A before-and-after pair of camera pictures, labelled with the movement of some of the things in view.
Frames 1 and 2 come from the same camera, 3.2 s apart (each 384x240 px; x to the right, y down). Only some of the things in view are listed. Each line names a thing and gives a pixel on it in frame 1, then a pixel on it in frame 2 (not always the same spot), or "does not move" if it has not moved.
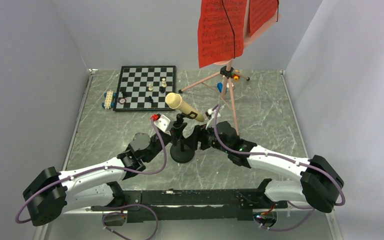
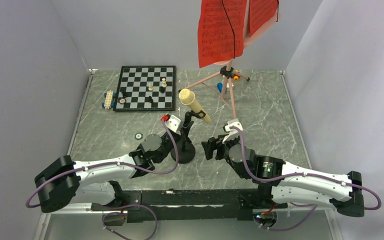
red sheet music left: (220, 31) does not move
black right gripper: (199, 135) → (212, 144)
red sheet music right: (260, 11) does not move
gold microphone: (173, 100) → (186, 97)
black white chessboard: (144, 88) does not move
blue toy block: (219, 86) does not move
